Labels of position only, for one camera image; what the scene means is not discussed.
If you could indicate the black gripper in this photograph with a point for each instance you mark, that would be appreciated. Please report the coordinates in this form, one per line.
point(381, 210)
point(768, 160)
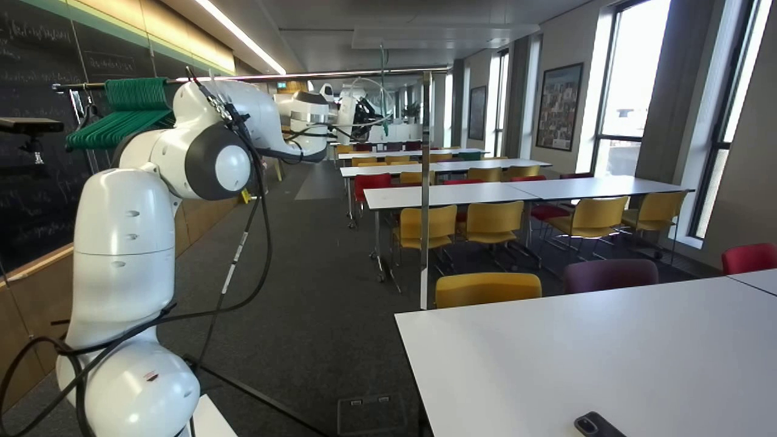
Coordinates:
point(369, 110)

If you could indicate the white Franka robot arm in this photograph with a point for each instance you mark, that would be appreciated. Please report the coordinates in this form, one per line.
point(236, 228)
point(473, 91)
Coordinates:
point(123, 243)

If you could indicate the metal clothing rack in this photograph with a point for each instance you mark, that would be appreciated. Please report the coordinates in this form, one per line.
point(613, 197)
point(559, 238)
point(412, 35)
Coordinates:
point(426, 201)

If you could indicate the white table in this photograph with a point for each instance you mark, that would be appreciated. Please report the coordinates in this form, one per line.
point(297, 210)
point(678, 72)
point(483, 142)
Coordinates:
point(404, 154)
point(439, 166)
point(761, 283)
point(486, 192)

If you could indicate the red chair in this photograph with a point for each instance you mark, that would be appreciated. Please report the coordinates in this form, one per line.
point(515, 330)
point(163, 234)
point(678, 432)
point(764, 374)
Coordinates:
point(370, 187)
point(549, 211)
point(749, 257)

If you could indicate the yellow chair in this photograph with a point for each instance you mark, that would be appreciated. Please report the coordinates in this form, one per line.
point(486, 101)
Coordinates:
point(412, 177)
point(592, 216)
point(486, 289)
point(439, 227)
point(523, 171)
point(494, 222)
point(484, 172)
point(657, 210)

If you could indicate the tall glass window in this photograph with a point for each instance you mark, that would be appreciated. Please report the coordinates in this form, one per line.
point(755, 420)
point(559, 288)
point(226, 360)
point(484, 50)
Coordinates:
point(633, 80)
point(494, 104)
point(742, 98)

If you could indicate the ceiling light strip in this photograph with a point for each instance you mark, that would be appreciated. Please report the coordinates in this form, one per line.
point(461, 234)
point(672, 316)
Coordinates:
point(243, 38)

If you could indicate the green cloth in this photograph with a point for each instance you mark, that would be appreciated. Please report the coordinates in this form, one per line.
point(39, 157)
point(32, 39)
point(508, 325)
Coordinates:
point(123, 113)

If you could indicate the purple chair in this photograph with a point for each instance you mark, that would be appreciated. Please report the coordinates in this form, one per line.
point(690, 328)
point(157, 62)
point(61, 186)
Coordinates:
point(611, 273)

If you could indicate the floor outlet cover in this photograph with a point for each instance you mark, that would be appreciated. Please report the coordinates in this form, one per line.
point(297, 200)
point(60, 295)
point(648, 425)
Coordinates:
point(364, 416)

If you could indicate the dark chalkboard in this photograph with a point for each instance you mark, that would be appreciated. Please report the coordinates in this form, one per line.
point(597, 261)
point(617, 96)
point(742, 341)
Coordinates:
point(39, 64)

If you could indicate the white robot platform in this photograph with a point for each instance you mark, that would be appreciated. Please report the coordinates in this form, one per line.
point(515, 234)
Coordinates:
point(214, 419)

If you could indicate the dark smartphone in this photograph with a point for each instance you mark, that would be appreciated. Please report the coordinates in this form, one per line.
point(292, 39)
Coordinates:
point(599, 425)

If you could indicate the small framed wall poster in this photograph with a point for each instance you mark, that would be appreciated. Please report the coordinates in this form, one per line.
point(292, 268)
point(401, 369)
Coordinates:
point(477, 113)

